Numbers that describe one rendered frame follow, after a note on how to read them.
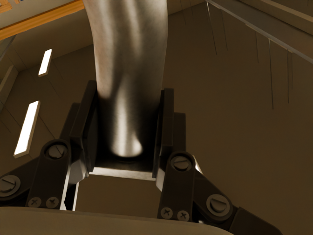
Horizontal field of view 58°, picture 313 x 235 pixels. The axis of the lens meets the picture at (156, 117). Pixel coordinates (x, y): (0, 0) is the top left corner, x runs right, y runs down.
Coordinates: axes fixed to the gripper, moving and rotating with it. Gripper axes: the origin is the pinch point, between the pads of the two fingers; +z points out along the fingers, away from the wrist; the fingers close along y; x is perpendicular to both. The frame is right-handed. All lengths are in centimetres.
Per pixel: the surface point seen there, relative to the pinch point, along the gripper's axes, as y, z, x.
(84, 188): -96, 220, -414
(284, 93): 232, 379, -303
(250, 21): 142, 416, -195
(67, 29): -311, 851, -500
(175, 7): 50, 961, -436
